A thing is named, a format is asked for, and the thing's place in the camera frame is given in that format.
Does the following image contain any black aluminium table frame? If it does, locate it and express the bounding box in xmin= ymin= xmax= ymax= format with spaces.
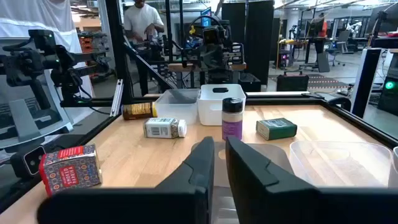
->
xmin=0 ymin=0 xmax=398 ymax=215

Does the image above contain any orange storage crate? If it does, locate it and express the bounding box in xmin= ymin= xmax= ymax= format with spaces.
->
xmin=78 ymin=32 xmax=95 ymax=54

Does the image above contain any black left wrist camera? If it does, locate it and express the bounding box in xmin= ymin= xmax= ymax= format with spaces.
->
xmin=201 ymin=25 xmax=223 ymax=47

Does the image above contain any wooden workbench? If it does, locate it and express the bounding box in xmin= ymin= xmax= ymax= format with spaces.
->
xmin=167 ymin=62 xmax=247 ymax=73

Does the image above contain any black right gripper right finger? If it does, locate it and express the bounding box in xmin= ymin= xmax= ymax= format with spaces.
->
xmin=224 ymin=135 xmax=398 ymax=224

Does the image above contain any brown spice jar yellow lid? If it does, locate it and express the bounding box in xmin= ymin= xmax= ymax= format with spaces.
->
xmin=121 ymin=101 xmax=158 ymax=121

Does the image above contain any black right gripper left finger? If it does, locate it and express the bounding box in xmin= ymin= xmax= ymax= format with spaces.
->
xmin=37 ymin=136 xmax=216 ymax=224

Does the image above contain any tall black partition panel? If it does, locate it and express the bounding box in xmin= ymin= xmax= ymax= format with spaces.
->
xmin=221 ymin=0 xmax=275 ymax=86

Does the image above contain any black table-level camera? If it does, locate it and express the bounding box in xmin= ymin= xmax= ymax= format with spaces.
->
xmin=9 ymin=145 xmax=47 ymax=180

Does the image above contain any black carrying case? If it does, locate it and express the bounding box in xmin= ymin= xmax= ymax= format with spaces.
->
xmin=275 ymin=70 xmax=310 ymax=93

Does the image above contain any glass spice jar white label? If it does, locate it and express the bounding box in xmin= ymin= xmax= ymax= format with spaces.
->
xmin=142 ymin=117 xmax=188 ymax=139

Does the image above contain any purple label jar black lid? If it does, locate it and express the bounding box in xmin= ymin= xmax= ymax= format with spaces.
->
xmin=221 ymin=96 xmax=244 ymax=141

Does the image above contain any white black computer tower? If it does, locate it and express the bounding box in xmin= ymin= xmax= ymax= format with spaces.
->
xmin=350 ymin=47 xmax=393 ymax=119

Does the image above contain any white hanging cloth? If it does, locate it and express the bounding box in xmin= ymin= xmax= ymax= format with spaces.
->
xmin=0 ymin=0 xmax=82 ymax=54

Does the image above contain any silver aluminium bar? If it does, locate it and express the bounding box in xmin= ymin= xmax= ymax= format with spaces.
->
xmin=110 ymin=79 xmax=124 ymax=118

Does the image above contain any blue monitor screen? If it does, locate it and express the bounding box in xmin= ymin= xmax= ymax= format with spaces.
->
xmin=200 ymin=6 xmax=213 ymax=27

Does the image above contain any person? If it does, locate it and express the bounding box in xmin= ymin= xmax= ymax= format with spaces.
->
xmin=313 ymin=12 xmax=329 ymax=55
xmin=123 ymin=0 xmax=165 ymax=96

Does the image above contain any red patterned smoked paprika tin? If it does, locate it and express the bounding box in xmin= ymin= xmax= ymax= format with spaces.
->
xmin=39 ymin=143 xmax=103 ymax=197

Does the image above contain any black robot arm with cables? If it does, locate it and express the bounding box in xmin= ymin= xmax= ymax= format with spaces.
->
xmin=0 ymin=29 xmax=113 ymax=108

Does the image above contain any black device green light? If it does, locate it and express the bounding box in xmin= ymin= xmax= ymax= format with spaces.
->
xmin=377 ymin=52 xmax=398 ymax=116

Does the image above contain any black clamp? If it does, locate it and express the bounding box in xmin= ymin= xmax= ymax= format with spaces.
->
xmin=326 ymin=96 xmax=352 ymax=111

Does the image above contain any grey office chair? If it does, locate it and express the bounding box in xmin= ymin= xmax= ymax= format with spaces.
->
xmin=326 ymin=30 xmax=351 ymax=67

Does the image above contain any grey laptop stand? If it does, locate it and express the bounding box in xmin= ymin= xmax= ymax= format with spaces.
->
xmin=0 ymin=70 xmax=75 ymax=150

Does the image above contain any black box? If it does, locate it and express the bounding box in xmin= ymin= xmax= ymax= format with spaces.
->
xmin=238 ymin=73 xmax=262 ymax=93

